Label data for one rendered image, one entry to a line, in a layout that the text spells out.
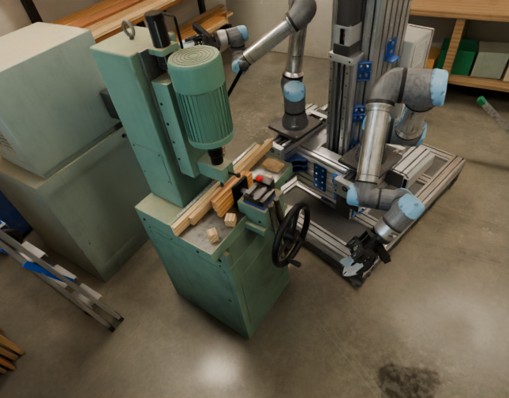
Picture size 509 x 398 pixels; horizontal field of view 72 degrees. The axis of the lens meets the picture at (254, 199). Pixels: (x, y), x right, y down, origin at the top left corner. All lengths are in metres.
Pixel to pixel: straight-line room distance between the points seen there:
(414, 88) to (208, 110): 0.67
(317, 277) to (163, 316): 0.98
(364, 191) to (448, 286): 1.30
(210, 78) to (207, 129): 0.18
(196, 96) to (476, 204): 2.27
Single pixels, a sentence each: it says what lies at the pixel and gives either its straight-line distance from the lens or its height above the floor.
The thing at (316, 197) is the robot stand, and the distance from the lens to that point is 2.44.
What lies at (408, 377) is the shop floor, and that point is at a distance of 2.11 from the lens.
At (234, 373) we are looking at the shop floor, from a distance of 2.07.
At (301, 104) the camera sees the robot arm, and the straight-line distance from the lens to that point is 1.94.
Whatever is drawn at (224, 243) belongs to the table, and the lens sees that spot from 1.37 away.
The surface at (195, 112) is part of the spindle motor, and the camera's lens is 1.21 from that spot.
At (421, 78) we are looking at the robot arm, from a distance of 1.29.
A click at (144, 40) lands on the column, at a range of 1.38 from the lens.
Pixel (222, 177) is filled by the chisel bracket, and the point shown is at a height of 1.03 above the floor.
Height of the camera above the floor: 1.94
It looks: 45 degrees down
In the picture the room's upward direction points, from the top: 8 degrees counter-clockwise
